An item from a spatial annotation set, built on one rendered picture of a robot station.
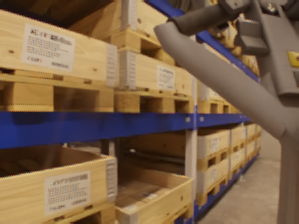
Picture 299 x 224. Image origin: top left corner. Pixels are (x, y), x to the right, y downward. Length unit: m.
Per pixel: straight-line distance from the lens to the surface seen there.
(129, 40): 1.15
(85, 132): 0.97
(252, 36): 0.35
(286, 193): 0.35
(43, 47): 0.85
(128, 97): 1.08
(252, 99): 0.29
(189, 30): 0.31
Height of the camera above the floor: 1.17
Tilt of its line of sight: 1 degrees up
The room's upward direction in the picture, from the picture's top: straight up
